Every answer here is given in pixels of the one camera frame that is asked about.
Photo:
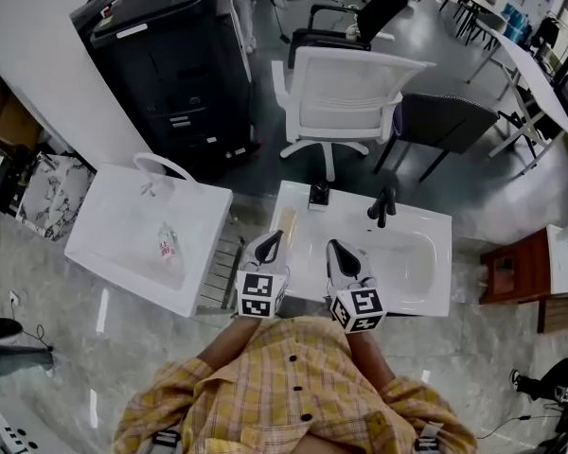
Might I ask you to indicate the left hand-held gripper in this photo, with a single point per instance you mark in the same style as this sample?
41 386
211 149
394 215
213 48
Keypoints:
260 296

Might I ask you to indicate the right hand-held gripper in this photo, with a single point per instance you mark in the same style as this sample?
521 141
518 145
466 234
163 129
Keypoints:
360 308

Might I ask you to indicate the person's left forearm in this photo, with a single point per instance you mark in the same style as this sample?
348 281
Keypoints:
229 343

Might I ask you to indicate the person's right forearm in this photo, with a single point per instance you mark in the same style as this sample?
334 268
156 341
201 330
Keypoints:
371 362

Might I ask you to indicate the white ceramic sink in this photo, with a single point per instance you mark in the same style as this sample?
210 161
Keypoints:
407 263

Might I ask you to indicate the black sink faucet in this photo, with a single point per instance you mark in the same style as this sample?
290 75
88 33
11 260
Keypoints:
382 206

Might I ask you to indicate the clear plastic bottle red label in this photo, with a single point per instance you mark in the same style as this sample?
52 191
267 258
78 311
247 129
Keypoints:
168 246

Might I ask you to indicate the yellow plaid shirt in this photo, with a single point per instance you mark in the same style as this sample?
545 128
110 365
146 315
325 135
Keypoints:
284 395

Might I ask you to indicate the white washboard laundry sink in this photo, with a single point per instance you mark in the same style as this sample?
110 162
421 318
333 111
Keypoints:
123 234

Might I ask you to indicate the red-brown wooden cabinet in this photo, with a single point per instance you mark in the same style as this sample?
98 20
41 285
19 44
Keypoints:
516 267

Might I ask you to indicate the white mesh office chair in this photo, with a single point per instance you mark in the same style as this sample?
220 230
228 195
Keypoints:
341 97

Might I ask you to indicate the grey upholstered chair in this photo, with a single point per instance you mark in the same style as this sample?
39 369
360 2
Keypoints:
449 116

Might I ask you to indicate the black office printer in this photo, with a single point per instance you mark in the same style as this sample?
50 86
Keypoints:
180 74

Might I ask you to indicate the marble pattern panel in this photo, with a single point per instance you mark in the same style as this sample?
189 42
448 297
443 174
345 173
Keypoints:
57 197

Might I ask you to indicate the black office chair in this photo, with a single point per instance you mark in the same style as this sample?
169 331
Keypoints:
374 17

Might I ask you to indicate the white floor socket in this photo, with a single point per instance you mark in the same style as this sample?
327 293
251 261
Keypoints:
14 298

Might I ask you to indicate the white folding table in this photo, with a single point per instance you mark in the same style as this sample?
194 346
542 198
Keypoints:
535 78

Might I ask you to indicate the black hair dryer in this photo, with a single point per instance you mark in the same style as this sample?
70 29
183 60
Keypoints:
9 348

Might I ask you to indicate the large cardboard box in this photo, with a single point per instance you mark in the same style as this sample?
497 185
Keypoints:
9 116

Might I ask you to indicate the blue storage box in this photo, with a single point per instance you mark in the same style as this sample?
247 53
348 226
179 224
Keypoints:
518 24

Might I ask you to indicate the white counter with black holes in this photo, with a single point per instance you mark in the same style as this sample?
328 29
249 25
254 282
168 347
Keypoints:
19 431

